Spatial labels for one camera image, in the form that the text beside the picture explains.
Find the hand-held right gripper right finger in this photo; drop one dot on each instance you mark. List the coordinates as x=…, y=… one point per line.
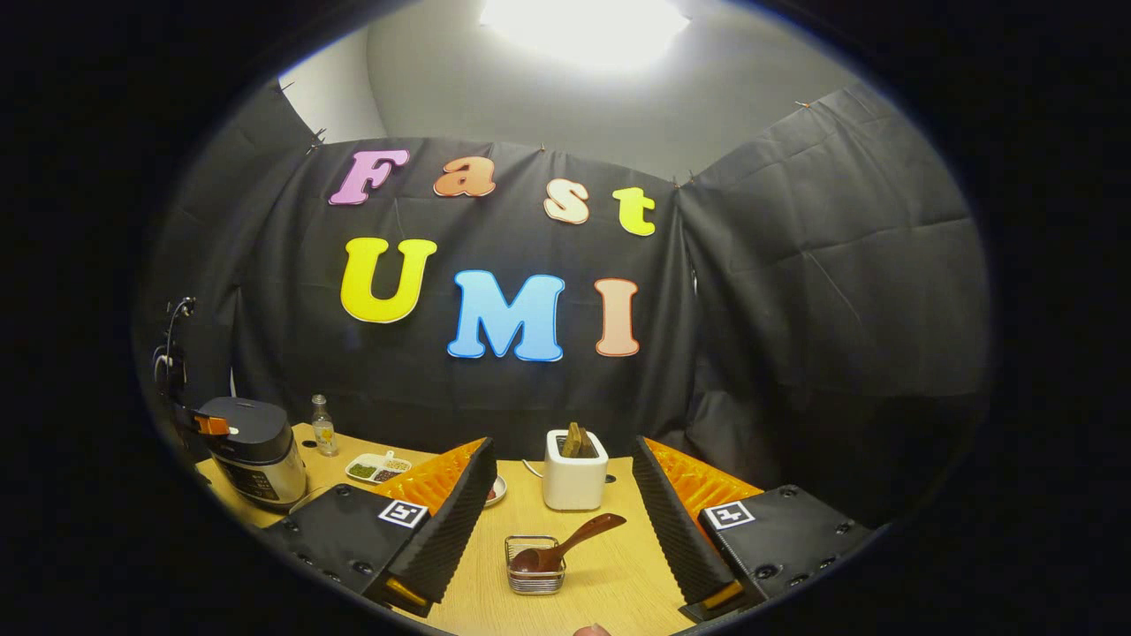
x=676, y=530

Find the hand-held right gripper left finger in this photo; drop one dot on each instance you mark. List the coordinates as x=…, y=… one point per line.
x=455, y=530

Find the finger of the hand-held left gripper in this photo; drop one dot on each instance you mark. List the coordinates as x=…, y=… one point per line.
x=214, y=425

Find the grey silver rice cooker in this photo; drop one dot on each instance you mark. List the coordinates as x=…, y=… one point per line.
x=256, y=459

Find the brown wooden spoon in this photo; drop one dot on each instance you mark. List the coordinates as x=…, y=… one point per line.
x=565, y=546

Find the white round plate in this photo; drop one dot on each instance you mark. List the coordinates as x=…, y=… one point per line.
x=497, y=491

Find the white divided seasoning dish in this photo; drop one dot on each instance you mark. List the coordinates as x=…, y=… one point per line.
x=375, y=468

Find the small glass bottle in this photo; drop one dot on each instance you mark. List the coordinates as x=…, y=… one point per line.
x=324, y=433

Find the white toaster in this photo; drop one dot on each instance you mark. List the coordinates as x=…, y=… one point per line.
x=574, y=481

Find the brown toast slice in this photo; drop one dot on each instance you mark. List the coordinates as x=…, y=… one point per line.
x=588, y=444
x=572, y=440

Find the large ceiling light panel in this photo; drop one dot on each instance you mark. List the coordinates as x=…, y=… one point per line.
x=583, y=31

